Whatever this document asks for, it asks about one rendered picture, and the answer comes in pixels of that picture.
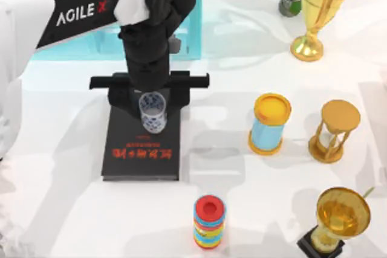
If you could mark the stack of coloured rings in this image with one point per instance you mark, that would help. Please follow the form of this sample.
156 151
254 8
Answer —
209 224

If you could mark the blue and white cup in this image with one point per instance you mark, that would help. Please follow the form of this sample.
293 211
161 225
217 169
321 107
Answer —
152 119

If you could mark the pale grey rounded box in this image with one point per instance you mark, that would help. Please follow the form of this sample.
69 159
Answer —
175 45

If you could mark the gold trophy with black base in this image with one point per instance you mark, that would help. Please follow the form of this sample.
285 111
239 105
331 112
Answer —
341 212

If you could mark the yellow and blue can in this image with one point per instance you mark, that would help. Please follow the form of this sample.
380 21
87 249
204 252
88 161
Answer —
267 131

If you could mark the black book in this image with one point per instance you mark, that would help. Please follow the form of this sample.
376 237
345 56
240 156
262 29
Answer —
142 152

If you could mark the golden hourglass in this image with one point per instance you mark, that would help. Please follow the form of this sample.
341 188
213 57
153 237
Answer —
340 116

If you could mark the tall gold trophy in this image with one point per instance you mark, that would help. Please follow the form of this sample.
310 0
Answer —
325 4

